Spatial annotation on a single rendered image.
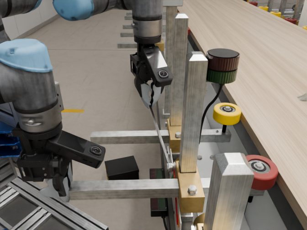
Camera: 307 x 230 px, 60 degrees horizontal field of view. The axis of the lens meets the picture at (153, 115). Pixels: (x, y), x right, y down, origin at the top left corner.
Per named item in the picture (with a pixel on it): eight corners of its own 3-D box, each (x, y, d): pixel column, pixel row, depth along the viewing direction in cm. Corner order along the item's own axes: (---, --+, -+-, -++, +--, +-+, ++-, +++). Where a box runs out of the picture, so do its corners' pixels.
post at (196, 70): (176, 228, 72) (188, 56, 47) (175, 217, 75) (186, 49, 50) (189, 228, 72) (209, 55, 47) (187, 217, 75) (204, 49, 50)
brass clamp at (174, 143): (167, 153, 81) (168, 139, 78) (164, 128, 92) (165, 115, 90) (187, 152, 81) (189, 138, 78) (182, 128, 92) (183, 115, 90)
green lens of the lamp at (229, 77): (207, 84, 48) (208, 72, 47) (201, 71, 53) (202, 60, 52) (240, 83, 48) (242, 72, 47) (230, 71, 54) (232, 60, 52)
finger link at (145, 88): (144, 101, 83) (144, 74, 78) (151, 110, 78) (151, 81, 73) (134, 103, 82) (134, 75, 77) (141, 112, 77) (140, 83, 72)
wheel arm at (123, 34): (120, 38, 190) (120, 32, 187) (120, 37, 193) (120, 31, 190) (181, 38, 191) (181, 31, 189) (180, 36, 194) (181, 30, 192)
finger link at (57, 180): (61, 185, 59) (54, 154, 55) (70, 185, 59) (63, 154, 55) (55, 201, 55) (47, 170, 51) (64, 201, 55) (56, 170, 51)
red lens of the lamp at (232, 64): (209, 71, 47) (210, 59, 46) (202, 59, 52) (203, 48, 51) (242, 70, 47) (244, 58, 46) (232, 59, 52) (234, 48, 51)
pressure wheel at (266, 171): (237, 215, 60) (247, 178, 54) (228, 188, 67) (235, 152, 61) (272, 214, 60) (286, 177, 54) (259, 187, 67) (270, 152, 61)
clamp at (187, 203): (179, 213, 57) (181, 197, 55) (173, 170, 69) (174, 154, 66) (205, 212, 58) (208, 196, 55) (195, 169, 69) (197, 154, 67)
